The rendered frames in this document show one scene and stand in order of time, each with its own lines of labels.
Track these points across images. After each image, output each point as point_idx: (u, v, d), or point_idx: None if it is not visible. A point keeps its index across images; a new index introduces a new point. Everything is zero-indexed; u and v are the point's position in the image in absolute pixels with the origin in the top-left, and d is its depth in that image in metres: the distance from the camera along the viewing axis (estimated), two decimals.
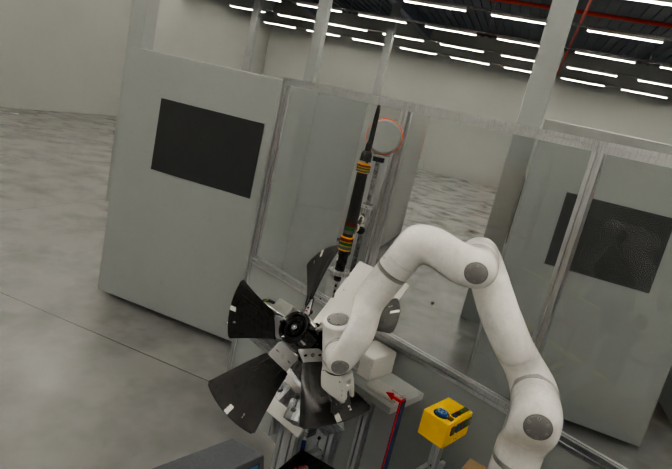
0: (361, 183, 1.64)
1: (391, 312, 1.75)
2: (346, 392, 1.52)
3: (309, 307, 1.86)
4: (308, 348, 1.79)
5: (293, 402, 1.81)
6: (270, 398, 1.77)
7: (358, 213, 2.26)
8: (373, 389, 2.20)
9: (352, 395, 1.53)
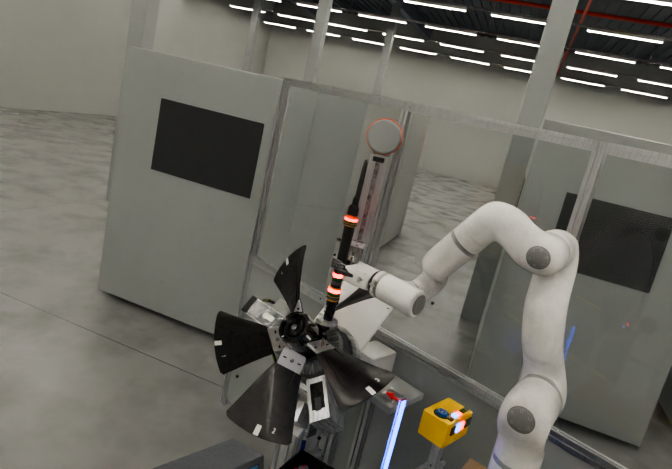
0: (348, 236, 1.68)
1: (367, 388, 1.62)
2: (352, 274, 1.62)
3: None
4: (294, 352, 1.80)
5: None
6: (250, 360, 1.90)
7: (349, 251, 2.30)
8: None
9: (344, 277, 1.63)
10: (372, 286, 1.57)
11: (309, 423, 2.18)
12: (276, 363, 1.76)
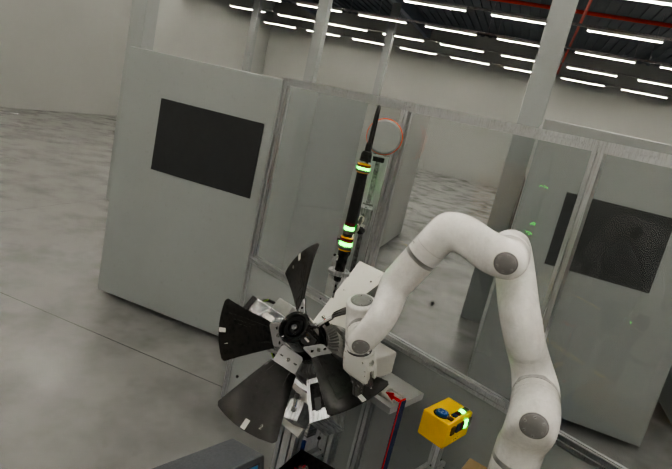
0: (361, 183, 1.64)
1: (358, 395, 1.60)
2: (368, 373, 1.53)
3: (322, 321, 1.80)
4: (292, 351, 1.80)
5: (293, 402, 1.81)
6: (250, 351, 1.93)
7: (358, 213, 2.26)
8: None
9: (374, 376, 1.54)
10: (370, 349, 1.50)
11: (309, 423, 2.18)
12: None
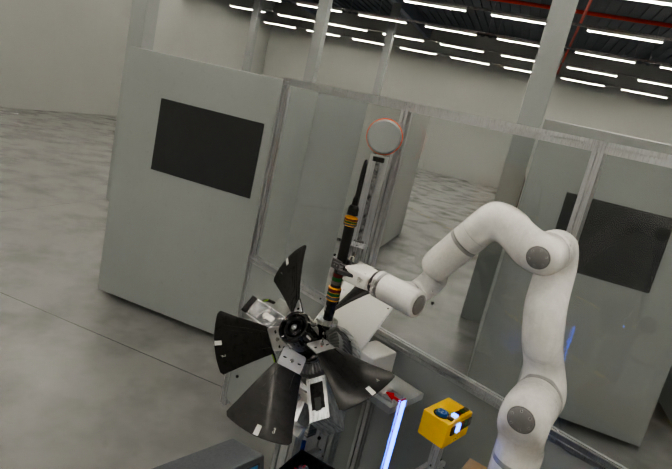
0: (348, 236, 1.68)
1: (258, 426, 1.66)
2: (352, 274, 1.62)
3: (312, 347, 1.75)
4: None
5: None
6: (284, 297, 2.02)
7: (349, 251, 2.30)
8: None
9: (344, 277, 1.63)
10: (372, 286, 1.57)
11: (309, 423, 2.18)
12: (267, 327, 1.87)
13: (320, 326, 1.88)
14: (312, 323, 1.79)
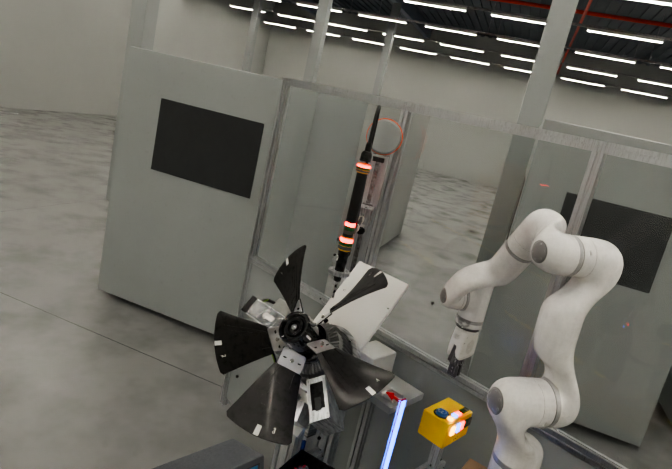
0: (361, 183, 1.64)
1: (258, 426, 1.66)
2: (453, 346, 1.67)
3: (312, 347, 1.75)
4: None
5: None
6: (284, 297, 2.02)
7: (358, 213, 2.26)
8: None
9: (456, 355, 1.65)
10: (463, 323, 1.65)
11: (309, 423, 2.18)
12: (267, 327, 1.87)
13: (320, 326, 1.88)
14: (312, 323, 1.79)
